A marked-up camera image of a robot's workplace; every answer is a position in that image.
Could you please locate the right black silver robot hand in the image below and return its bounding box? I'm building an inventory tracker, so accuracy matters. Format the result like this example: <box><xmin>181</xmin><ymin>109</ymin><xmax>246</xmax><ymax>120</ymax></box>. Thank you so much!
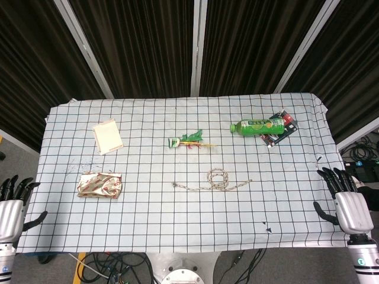
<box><xmin>313</xmin><ymin>167</ymin><xmax>375</xmax><ymax>237</ymax></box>

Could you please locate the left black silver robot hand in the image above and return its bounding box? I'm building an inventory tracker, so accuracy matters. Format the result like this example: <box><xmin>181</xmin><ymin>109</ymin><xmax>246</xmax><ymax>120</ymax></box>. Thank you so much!
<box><xmin>0</xmin><ymin>174</ymin><xmax>49</xmax><ymax>243</ymax></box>

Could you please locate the beige braided rope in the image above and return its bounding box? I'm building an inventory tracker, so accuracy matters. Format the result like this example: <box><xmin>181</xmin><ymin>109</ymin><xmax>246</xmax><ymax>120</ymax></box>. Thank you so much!
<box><xmin>172</xmin><ymin>168</ymin><xmax>253</xmax><ymax>192</ymax></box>

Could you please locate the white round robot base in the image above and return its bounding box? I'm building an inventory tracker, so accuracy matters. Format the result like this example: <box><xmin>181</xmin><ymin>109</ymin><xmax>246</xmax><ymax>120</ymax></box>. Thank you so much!
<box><xmin>147</xmin><ymin>251</ymin><xmax>226</xmax><ymax>284</ymax></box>

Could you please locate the black electronics box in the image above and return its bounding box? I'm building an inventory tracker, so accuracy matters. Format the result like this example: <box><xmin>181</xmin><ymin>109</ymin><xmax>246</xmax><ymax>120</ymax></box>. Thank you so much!
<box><xmin>345</xmin><ymin>159</ymin><xmax>379</xmax><ymax>182</ymax></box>

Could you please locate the crumpled red-white wrapper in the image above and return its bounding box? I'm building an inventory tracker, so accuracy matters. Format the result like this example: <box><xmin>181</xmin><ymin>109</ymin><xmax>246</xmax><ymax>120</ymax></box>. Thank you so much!
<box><xmin>76</xmin><ymin>172</ymin><xmax>123</xmax><ymax>199</ymax></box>

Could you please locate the white paper notepad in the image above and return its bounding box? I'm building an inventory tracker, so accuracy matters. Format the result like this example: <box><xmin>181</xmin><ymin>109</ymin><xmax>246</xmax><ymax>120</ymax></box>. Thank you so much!
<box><xmin>92</xmin><ymin>118</ymin><xmax>124</xmax><ymax>156</ymax></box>

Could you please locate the green plastic drink bottle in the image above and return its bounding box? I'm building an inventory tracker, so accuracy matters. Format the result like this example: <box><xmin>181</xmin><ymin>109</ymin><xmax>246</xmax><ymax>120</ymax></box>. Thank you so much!
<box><xmin>230</xmin><ymin>117</ymin><xmax>285</xmax><ymax>137</ymax></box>

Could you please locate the black pleated curtain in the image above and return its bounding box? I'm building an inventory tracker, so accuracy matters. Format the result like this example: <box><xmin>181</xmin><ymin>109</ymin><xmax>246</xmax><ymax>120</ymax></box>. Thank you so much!
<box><xmin>0</xmin><ymin>0</ymin><xmax>103</xmax><ymax>151</ymax></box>
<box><xmin>200</xmin><ymin>0</ymin><xmax>328</xmax><ymax>95</ymax></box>
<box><xmin>69</xmin><ymin>0</ymin><xmax>196</xmax><ymax>98</ymax></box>
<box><xmin>282</xmin><ymin>0</ymin><xmax>379</xmax><ymax>146</ymax></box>

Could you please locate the white black grid tablecloth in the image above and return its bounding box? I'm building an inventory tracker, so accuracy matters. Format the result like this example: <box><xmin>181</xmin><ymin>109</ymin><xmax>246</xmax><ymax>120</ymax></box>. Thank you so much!
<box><xmin>16</xmin><ymin>92</ymin><xmax>372</xmax><ymax>254</ymax></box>

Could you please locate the green leafy toy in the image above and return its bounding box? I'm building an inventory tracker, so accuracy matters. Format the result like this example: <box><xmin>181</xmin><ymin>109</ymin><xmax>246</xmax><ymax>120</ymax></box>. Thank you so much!
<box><xmin>168</xmin><ymin>130</ymin><xmax>219</xmax><ymax>150</ymax></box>

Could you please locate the black coiled cable bundle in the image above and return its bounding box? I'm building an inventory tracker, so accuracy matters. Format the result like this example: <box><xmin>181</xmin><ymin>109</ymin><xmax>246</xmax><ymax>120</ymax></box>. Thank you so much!
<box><xmin>340</xmin><ymin>134</ymin><xmax>379</xmax><ymax>162</ymax></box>

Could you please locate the black floor cable tangle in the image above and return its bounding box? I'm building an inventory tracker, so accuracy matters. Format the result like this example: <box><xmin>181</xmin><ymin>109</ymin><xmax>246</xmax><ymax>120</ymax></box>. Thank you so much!
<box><xmin>38</xmin><ymin>251</ymin><xmax>158</xmax><ymax>284</ymax></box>

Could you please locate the white partition post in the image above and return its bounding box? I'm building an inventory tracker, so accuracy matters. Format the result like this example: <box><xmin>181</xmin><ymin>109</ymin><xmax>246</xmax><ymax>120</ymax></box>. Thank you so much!
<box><xmin>190</xmin><ymin>0</ymin><xmax>208</xmax><ymax>97</ymax></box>
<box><xmin>54</xmin><ymin>0</ymin><xmax>115</xmax><ymax>99</ymax></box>
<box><xmin>274</xmin><ymin>0</ymin><xmax>341</xmax><ymax>94</ymax></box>

